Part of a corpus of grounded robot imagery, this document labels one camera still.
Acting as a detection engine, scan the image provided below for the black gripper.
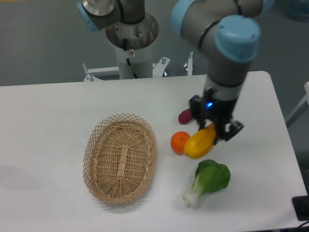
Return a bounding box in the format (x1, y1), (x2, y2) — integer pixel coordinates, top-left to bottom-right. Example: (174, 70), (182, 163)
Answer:
(189, 88), (243, 145)

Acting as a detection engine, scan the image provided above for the orange tangerine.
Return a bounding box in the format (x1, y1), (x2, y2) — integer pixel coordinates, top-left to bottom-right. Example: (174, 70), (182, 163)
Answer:
(170, 131), (190, 155)

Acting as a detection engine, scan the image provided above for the black pedestal cable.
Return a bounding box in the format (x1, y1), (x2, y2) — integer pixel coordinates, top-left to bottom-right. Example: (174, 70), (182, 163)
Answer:
(122, 38), (139, 79)

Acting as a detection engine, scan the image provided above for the yellow mango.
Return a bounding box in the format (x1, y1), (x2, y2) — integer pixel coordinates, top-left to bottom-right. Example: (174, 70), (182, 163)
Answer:
(183, 123), (217, 159)

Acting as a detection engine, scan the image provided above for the white furniture leg right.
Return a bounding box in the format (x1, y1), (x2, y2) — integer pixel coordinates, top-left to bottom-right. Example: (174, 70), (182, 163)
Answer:
(285, 82), (309, 128)

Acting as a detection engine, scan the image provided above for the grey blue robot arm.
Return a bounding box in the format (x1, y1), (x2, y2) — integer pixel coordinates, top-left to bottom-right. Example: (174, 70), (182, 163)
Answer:
(77, 0), (274, 144)

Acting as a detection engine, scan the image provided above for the purple sweet potato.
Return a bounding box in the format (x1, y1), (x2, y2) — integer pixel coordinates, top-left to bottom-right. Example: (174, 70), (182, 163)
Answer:
(178, 108), (194, 125)

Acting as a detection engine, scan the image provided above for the woven wicker basket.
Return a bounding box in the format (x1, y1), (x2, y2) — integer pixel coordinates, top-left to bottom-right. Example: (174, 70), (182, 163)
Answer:
(83, 113), (156, 204)

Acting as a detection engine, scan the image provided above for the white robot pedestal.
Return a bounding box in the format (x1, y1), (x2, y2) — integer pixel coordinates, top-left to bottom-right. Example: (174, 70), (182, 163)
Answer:
(105, 13), (159, 80)

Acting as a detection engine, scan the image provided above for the black device at table edge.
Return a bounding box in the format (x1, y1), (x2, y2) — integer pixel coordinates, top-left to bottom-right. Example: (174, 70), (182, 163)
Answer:
(292, 196), (309, 221)

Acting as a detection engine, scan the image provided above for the green bok choy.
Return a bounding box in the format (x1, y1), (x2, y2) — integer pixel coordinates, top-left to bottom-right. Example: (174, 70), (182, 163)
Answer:
(183, 159), (231, 206)

